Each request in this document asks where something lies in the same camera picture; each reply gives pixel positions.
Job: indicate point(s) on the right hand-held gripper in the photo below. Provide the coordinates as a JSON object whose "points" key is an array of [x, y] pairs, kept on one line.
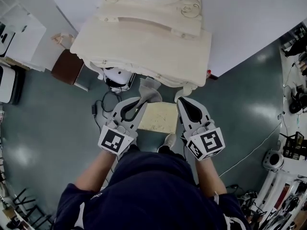
{"points": [[211, 140]]}

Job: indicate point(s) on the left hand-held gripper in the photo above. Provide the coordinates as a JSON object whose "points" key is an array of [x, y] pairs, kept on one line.
{"points": [[111, 139]]}

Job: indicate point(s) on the cream upholstered stool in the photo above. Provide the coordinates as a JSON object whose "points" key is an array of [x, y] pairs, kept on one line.
{"points": [[159, 117]]}

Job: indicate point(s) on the grey cloth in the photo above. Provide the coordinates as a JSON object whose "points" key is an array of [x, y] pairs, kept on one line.
{"points": [[149, 91]]}

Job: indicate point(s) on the person's left forearm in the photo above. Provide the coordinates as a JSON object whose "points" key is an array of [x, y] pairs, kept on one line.
{"points": [[96, 169]]}

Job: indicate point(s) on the person's right forearm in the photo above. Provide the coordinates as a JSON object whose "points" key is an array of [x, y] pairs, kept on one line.
{"points": [[211, 176]]}

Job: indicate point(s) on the cream carved dressing table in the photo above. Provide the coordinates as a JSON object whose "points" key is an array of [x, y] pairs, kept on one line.
{"points": [[144, 44]]}

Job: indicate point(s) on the person's left shoe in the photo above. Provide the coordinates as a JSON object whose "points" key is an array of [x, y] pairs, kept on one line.
{"points": [[133, 142]]}

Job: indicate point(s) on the person's shoe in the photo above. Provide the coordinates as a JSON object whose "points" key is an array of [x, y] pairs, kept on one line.
{"points": [[133, 142], [169, 141]]}

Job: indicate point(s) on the person's right shoe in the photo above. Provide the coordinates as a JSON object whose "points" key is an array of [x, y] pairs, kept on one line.
{"points": [[169, 141]]}

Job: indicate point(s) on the white round robot device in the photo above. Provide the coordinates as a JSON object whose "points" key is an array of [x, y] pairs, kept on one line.
{"points": [[117, 75]]}

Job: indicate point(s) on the person's black trousers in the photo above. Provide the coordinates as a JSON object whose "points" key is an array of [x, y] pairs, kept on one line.
{"points": [[168, 150]]}

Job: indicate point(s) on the clear bottle with red cap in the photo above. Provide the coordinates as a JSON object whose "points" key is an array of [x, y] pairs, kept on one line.
{"points": [[208, 74]]}

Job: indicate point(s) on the brown seat chair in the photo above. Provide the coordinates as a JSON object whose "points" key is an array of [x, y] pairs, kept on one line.
{"points": [[67, 68]]}

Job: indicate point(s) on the person's navy shirt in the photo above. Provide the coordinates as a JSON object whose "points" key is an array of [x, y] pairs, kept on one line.
{"points": [[148, 193]]}

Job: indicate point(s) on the grey round pet carrier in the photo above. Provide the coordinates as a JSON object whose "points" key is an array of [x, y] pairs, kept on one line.
{"points": [[273, 160]]}

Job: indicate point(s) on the white box with black sides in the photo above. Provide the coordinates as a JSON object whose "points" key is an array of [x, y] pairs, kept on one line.
{"points": [[7, 84]]}

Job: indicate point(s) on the white shelf cabinet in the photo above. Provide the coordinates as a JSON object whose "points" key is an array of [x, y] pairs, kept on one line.
{"points": [[24, 27]]}

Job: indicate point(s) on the white metal table frame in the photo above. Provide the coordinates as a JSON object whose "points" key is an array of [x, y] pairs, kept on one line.
{"points": [[273, 188]]}

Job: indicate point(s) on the black metal frame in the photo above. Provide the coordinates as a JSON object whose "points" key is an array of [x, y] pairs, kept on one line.
{"points": [[31, 207]]}

